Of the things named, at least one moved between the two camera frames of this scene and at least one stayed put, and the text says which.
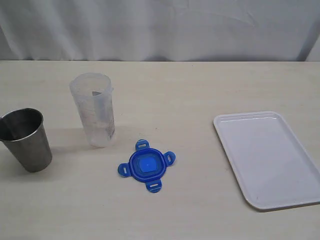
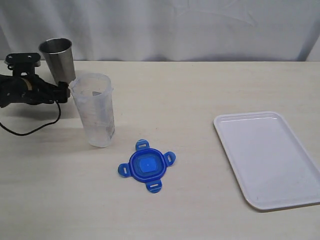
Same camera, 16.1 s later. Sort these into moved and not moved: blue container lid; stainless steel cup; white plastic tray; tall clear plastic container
Moved: stainless steel cup
Not moved: tall clear plastic container; white plastic tray; blue container lid
